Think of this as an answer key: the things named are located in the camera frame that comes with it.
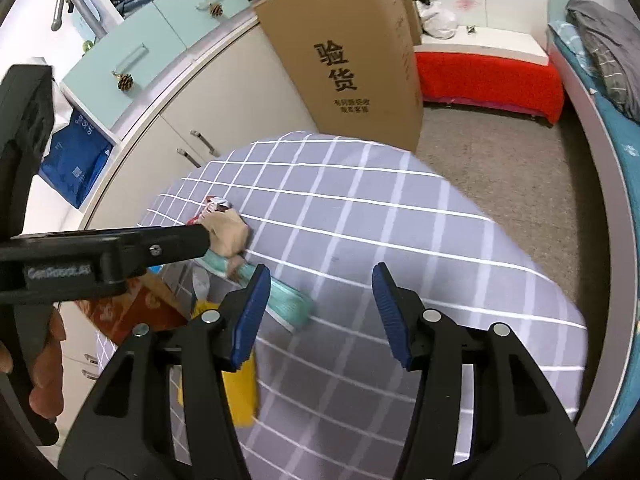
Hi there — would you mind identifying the red paper cup bag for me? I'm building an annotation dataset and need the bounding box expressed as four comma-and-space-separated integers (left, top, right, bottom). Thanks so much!
75, 271, 188, 346

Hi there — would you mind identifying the yellow paper bag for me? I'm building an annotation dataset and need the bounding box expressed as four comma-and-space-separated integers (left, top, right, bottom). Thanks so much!
177, 299, 262, 428

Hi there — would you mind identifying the red white plastic bag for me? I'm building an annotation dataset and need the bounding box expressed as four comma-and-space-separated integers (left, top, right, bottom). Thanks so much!
186, 195, 232, 224

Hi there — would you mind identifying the teal green wrapper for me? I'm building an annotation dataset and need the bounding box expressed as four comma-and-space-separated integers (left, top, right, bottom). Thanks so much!
196, 250, 314, 333

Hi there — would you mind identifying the person's left hand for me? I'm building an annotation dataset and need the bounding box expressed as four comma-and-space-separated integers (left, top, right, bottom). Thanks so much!
28, 307, 66, 420

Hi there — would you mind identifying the blue gift bag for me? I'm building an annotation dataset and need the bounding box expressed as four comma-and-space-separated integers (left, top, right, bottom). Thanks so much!
39, 110, 114, 209

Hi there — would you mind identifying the white low cabinet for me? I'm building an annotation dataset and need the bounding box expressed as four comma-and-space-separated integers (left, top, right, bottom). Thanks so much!
19, 6, 321, 451

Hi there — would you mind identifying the metal stair handrail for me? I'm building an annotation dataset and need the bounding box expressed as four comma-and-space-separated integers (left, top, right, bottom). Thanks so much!
51, 0, 106, 41

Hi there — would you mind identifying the purple checkered tablecloth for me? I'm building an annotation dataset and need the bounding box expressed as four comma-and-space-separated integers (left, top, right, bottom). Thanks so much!
94, 130, 589, 480

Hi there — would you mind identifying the teal bunk bed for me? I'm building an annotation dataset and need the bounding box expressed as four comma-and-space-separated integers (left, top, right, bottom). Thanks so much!
544, 0, 640, 466

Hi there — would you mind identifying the red low bench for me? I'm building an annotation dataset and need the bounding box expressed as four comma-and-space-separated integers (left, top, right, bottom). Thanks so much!
414, 26, 564, 125

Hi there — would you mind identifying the large cardboard box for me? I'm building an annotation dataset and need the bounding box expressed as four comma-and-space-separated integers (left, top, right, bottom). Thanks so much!
254, 0, 423, 151

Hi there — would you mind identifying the grey folded duvet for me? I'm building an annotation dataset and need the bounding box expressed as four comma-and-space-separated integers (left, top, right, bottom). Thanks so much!
567, 0, 639, 122

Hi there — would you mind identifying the white plastic bag on bench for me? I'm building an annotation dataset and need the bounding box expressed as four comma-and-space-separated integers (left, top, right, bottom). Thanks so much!
416, 0, 459, 40

